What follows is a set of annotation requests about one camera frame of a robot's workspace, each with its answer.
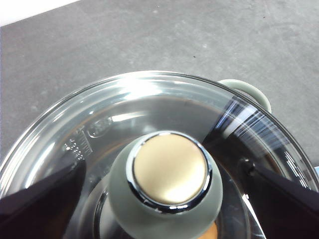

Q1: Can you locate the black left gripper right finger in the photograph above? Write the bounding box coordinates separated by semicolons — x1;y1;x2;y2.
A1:
237;158;319;239

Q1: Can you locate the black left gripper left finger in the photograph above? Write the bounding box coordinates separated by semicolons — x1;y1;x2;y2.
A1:
0;158;87;239

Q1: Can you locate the brown potato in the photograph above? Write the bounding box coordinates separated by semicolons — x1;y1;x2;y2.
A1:
198;222;219;239

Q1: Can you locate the glass lid with green knob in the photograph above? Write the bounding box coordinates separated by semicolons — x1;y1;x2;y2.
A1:
0;70;316;239

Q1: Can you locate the pale green electric steamer pot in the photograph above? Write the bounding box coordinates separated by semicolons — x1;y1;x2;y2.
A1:
218;79;272;113

